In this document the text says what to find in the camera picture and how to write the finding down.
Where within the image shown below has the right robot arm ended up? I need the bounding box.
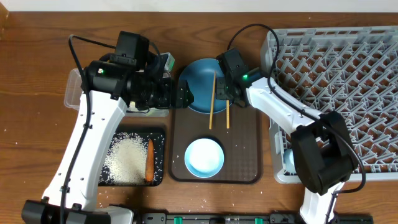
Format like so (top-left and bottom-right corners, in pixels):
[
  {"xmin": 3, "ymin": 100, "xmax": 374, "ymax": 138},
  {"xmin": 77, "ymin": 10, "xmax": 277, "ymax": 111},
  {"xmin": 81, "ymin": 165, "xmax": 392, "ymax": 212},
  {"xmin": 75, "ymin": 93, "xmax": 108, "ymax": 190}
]
[{"xmin": 216, "ymin": 67, "xmax": 363, "ymax": 223}]

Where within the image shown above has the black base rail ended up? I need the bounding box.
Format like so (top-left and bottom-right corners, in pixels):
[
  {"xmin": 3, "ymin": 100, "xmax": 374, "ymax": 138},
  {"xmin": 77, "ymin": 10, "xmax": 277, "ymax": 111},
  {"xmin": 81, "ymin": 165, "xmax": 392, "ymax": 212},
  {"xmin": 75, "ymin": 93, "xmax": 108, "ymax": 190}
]
[{"xmin": 90, "ymin": 205, "xmax": 374, "ymax": 224}]

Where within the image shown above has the light blue plastic cup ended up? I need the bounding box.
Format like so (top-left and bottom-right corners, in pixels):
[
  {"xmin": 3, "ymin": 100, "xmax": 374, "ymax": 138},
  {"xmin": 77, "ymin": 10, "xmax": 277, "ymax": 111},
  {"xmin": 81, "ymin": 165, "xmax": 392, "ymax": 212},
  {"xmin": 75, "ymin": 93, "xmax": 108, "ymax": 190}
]
[{"xmin": 284, "ymin": 149, "xmax": 296, "ymax": 174}]

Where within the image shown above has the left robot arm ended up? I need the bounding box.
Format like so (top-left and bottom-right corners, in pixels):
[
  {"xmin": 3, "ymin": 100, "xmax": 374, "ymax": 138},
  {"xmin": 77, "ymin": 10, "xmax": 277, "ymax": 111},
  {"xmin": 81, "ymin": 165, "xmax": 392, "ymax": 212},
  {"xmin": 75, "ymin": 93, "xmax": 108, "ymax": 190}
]
[{"xmin": 21, "ymin": 31, "xmax": 194, "ymax": 223}]

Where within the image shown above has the clear plastic waste bin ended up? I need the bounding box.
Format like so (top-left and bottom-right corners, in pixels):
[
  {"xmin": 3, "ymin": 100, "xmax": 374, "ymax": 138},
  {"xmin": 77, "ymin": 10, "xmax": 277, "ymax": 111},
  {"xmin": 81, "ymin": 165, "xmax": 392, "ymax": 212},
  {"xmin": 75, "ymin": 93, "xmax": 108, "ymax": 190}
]
[{"xmin": 64, "ymin": 68, "xmax": 169, "ymax": 117}]

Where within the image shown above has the grey dishwasher rack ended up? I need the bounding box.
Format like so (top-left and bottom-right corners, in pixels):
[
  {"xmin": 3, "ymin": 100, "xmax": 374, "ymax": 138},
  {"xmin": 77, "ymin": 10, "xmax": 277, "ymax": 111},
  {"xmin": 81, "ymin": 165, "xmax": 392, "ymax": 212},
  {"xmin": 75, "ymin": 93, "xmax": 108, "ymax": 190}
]
[{"xmin": 261, "ymin": 26, "xmax": 397, "ymax": 181}]

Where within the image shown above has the black plastic tray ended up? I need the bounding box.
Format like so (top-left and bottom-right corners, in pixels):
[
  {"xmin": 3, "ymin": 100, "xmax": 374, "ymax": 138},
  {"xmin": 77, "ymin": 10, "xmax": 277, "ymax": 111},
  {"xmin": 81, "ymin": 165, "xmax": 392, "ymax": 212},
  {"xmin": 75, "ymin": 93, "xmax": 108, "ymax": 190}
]
[{"xmin": 98, "ymin": 126, "xmax": 166, "ymax": 187}]

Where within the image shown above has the brown plastic serving tray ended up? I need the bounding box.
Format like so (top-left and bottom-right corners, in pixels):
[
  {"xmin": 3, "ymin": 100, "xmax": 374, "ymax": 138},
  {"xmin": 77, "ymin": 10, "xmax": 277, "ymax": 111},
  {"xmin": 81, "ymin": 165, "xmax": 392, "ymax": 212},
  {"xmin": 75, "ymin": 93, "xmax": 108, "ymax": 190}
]
[{"xmin": 169, "ymin": 105, "xmax": 262, "ymax": 184}]

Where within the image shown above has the wooden chopstick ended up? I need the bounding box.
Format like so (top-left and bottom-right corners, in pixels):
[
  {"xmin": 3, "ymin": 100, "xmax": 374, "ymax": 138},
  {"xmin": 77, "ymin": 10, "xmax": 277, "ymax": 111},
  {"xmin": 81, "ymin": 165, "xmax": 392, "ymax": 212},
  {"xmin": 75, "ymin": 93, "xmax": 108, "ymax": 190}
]
[
  {"xmin": 208, "ymin": 71, "xmax": 216, "ymax": 129},
  {"xmin": 226, "ymin": 100, "xmax": 230, "ymax": 129}
]

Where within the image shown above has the dark blue plate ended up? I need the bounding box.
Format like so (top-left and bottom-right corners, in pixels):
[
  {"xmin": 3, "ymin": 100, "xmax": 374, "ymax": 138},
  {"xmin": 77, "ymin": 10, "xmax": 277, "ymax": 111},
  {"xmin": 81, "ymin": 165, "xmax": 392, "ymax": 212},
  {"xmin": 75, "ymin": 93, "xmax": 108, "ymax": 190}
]
[{"xmin": 179, "ymin": 58, "xmax": 223, "ymax": 114}]

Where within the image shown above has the orange carrot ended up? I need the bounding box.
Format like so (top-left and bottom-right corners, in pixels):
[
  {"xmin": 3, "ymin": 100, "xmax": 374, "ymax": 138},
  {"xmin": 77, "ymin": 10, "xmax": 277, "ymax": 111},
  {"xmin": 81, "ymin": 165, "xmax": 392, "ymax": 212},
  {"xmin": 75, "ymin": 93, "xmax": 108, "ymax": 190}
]
[{"xmin": 145, "ymin": 139, "xmax": 155, "ymax": 182}]

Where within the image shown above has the light blue bowl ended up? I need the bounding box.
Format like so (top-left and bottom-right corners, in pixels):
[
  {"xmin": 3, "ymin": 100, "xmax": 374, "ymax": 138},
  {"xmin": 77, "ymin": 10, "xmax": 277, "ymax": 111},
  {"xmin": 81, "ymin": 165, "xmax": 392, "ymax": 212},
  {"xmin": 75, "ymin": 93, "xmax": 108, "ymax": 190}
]
[{"xmin": 184, "ymin": 138, "xmax": 224, "ymax": 179}]

